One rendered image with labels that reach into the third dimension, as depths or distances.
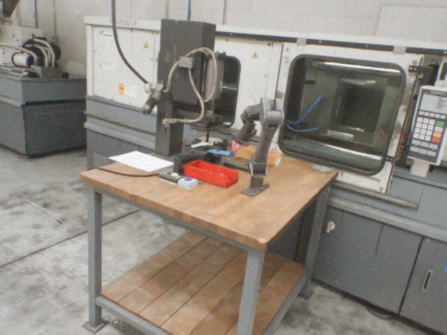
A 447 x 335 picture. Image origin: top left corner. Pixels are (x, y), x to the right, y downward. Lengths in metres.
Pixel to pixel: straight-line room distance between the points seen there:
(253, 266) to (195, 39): 1.17
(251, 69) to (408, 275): 1.63
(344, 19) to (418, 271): 2.97
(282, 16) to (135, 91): 2.30
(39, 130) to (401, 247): 4.05
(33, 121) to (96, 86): 1.39
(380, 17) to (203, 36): 2.82
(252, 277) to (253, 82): 1.50
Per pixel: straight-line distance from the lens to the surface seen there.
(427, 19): 4.40
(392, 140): 2.25
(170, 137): 2.11
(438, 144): 2.13
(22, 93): 4.74
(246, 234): 1.34
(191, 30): 1.98
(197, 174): 1.80
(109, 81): 3.52
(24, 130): 4.83
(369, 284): 2.59
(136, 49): 3.25
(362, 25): 4.50
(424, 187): 2.31
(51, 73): 4.91
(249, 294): 1.49
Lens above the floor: 1.54
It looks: 18 degrees down
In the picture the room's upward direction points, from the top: 6 degrees clockwise
